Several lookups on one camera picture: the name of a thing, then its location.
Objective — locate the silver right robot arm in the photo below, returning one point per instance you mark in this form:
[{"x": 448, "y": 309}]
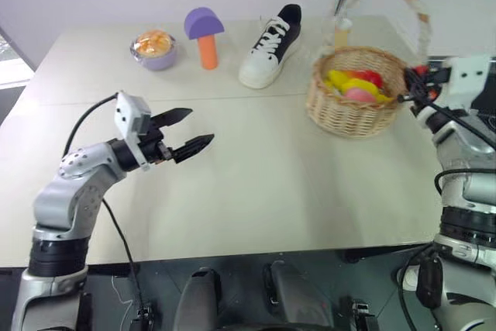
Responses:
[{"x": 461, "y": 137}]

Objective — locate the purple bowl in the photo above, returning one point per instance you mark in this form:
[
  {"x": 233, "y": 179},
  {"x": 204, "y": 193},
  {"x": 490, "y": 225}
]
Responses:
[{"x": 159, "y": 61}]

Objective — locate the small bottle white cap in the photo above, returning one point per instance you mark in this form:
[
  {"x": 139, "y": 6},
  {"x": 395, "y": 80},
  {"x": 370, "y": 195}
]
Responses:
[{"x": 342, "y": 38}]

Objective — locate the yellow toy fruit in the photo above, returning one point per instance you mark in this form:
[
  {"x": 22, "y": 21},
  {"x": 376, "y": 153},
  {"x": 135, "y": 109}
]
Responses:
[{"x": 366, "y": 85}]

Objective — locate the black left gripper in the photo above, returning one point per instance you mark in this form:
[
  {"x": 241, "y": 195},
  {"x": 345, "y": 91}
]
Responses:
[{"x": 153, "y": 145}]

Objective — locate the pink toy peach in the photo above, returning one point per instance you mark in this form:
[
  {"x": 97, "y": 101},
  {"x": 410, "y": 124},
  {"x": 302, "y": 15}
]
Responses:
[{"x": 358, "y": 94}]

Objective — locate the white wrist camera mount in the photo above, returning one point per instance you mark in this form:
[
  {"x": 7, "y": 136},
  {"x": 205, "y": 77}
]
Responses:
[
  {"x": 129, "y": 114},
  {"x": 467, "y": 79}
]

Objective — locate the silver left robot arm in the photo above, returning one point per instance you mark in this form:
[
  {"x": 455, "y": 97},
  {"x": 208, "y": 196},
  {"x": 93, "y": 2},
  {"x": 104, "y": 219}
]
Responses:
[{"x": 58, "y": 199}]

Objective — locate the purple half-round foam block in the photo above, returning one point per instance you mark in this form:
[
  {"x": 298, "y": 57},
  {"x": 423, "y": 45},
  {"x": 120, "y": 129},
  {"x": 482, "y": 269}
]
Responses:
[{"x": 201, "y": 23}]

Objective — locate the red toy fruit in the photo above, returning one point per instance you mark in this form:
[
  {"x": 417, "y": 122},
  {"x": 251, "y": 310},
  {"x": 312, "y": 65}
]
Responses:
[{"x": 367, "y": 75}]

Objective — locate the white and black sneaker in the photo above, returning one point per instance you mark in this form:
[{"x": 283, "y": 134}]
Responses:
[{"x": 267, "y": 63}]

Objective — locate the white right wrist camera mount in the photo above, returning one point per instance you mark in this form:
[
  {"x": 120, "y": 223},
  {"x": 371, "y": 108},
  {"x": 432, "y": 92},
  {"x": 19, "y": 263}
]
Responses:
[{"x": 467, "y": 79}]

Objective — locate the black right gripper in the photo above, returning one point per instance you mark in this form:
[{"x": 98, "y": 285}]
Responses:
[{"x": 436, "y": 77}]

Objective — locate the dark rounded shape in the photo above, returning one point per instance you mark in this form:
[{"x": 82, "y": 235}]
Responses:
[
  {"x": 294, "y": 292},
  {"x": 199, "y": 300}
]

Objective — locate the yellow toy banana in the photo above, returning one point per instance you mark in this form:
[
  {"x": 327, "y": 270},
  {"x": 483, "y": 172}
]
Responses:
[{"x": 338, "y": 77}]

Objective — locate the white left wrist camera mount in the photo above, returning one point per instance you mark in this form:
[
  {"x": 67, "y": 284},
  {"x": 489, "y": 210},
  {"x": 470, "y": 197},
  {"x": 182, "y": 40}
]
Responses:
[{"x": 129, "y": 114}]

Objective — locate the orange foam cylinder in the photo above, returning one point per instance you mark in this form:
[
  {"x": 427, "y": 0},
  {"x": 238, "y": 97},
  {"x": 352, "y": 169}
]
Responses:
[{"x": 209, "y": 54}]

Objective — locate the orange snack in wrap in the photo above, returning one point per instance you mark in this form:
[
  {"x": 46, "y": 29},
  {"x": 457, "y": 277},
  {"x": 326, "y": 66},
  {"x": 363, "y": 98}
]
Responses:
[{"x": 153, "y": 44}]

